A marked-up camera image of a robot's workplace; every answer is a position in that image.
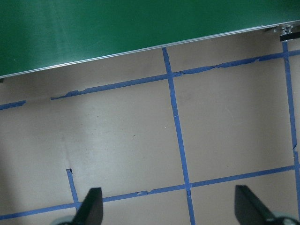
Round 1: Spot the green conveyor belt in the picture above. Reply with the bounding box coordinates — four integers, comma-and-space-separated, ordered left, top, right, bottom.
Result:
0, 0, 300, 83

